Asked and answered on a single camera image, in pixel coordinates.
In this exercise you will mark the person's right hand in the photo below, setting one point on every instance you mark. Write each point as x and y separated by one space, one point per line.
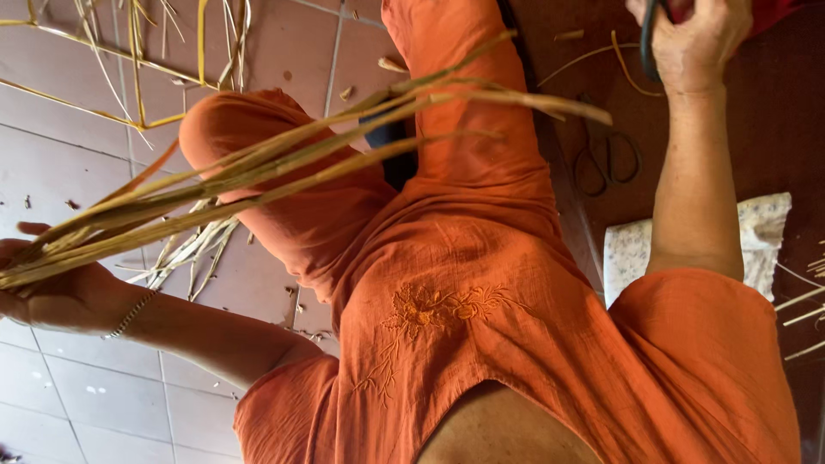
699 45

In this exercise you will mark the person's left hand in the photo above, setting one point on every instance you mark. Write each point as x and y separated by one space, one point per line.
68 300

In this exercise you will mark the person's right fingers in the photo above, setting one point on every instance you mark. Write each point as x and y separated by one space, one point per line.
638 8

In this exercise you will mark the bundle of dried straw strips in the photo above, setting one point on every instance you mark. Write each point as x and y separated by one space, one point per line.
271 171

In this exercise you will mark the curved thin straw strip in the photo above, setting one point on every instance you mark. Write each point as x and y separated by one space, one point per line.
619 61

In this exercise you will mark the black scissors with thin loops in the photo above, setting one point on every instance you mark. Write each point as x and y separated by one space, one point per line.
609 158

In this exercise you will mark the dark brown mat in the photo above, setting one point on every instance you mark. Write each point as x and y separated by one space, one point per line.
783 129

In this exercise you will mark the white floral cushion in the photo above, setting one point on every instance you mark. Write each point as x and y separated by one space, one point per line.
764 238

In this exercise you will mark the dark blue seat pad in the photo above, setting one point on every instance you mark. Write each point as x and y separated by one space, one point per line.
390 145

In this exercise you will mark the orange embroidered garment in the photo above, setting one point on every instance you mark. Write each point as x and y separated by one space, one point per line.
490 309

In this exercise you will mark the group of thin pale strips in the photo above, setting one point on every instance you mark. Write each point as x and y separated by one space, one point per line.
805 303

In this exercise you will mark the heap of yellow straw stalks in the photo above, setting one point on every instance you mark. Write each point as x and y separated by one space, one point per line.
138 61

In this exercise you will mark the pile of pale straw scraps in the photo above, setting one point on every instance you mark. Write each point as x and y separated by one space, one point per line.
193 251

